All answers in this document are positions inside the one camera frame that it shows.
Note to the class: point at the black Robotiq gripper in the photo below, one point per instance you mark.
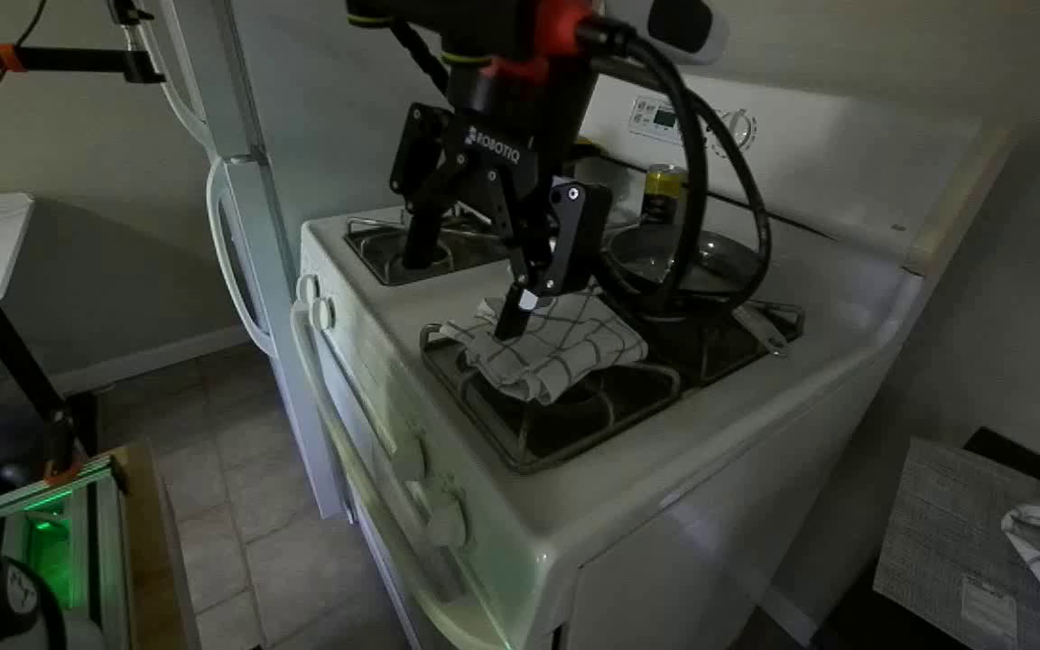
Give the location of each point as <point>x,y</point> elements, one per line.
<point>499,130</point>

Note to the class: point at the glass pan lid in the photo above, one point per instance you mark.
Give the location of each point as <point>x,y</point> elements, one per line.
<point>720,253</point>

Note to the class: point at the black Franka robot arm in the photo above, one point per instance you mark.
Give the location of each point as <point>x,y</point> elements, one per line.
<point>471,24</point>

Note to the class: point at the white checkered towel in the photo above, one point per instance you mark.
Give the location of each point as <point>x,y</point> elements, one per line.
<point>557,345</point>

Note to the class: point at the black stove grate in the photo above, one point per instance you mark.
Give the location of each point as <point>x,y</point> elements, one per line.
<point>569,426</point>
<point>381,253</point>

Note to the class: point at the yellow green drink can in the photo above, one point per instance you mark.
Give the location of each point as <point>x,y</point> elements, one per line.
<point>666,191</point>

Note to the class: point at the white stove knob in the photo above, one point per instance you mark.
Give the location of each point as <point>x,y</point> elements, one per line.
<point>308,289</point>
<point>323,314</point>

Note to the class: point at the white refrigerator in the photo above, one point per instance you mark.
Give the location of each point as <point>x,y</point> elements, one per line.
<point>306,146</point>

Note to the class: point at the black frying pan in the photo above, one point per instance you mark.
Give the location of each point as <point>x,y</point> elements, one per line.
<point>737,295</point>

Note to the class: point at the white gas stove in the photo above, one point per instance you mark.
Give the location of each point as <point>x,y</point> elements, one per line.
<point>687,481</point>

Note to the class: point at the wooden robot cart green light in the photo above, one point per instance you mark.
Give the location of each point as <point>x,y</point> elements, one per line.
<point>148,542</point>

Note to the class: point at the grey cardboard box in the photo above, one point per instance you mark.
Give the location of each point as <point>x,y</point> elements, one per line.
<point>942,542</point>

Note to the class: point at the black camera stand bar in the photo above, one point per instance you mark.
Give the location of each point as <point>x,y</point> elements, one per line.
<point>64,59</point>

